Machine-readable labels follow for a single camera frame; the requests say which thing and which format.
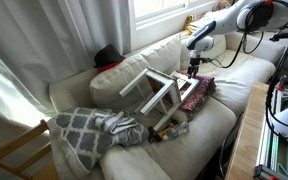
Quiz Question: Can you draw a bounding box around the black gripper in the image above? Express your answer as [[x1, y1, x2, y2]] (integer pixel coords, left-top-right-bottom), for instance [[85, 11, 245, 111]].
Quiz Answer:
[[187, 58, 201, 80]]

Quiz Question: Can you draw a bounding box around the white wooden chair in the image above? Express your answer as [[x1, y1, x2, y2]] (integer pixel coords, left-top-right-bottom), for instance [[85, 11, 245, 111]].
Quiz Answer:
[[118, 66, 201, 132]]

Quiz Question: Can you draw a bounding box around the beige fabric sofa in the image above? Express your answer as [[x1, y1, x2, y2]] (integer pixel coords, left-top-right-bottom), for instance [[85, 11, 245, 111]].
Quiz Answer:
[[48, 29, 287, 180]]

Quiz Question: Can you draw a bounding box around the brown wooden chair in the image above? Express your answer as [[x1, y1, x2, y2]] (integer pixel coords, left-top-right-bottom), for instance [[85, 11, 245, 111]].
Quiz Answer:
[[0, 119, 60, 180]]

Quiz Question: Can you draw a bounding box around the red patterned folded blanket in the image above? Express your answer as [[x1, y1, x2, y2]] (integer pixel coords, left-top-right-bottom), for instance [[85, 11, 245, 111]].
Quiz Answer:
[[175, 69, 217, 113]]

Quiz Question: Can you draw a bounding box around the yellow windowsill item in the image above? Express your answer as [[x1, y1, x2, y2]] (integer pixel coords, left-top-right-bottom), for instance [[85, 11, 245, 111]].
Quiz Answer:
[[183, 13, 197, 34]]

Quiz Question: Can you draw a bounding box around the clear plastic bottle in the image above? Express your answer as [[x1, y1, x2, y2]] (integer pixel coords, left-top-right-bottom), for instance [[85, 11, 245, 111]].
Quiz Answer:
[[162, 121, 191, 141]]

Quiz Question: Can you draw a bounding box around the yellow black hand tool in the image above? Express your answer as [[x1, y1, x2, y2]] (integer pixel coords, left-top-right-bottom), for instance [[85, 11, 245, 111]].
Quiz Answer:
[[147, 122, 177, 144]]

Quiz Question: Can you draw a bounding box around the white framed window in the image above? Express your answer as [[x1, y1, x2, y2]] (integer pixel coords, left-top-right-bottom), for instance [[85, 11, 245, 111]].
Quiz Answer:
[[127, 0, 225, 51]]

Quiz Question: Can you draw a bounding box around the light wooden table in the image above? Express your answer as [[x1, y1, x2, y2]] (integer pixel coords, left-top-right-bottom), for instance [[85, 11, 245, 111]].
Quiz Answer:
[[224, 82, 271, 180]]

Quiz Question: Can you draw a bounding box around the black hat red band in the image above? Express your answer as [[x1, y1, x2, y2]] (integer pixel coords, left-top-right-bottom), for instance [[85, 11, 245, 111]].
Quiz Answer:
[[93, 43, 126, 73]]

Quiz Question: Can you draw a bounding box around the grey white striped cloth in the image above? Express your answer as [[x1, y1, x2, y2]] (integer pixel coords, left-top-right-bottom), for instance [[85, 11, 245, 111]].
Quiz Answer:
[[93, 110, 139, 135]]

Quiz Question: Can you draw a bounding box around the white round device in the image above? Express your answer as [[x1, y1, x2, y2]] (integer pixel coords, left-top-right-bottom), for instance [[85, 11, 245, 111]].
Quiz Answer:
[[271, 98, 288, 138]]

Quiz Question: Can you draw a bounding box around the beige throw pillow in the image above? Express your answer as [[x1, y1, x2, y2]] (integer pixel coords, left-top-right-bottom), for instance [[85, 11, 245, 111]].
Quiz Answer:
[[98, 144, 172, 180]]

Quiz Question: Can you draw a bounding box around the grey white lattice blanket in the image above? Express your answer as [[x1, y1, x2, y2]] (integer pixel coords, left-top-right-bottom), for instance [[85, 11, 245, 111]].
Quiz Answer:
[[46, 107, 150, 179]]

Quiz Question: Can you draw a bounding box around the white curtain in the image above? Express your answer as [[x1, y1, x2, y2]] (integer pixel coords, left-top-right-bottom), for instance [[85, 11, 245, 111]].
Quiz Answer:
[[0, 0, 133, 129]]

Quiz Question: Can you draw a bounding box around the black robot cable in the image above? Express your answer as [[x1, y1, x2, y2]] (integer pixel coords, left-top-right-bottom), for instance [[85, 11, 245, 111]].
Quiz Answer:
[[200, 29, 265, 69]]

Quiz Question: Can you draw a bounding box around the black floor cable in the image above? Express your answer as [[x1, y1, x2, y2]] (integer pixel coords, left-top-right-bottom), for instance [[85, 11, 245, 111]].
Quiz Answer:
[[218, 111, 245, 179]]

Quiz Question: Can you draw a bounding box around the black cable bundle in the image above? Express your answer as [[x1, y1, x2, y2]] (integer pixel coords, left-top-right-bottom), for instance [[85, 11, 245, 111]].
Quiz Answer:
[[265, 0, 288, 139]]

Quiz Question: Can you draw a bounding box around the aluminium robot stand frame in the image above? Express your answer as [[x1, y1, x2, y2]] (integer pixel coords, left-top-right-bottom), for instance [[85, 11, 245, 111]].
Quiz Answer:
[[253, 88, 288, 180]]

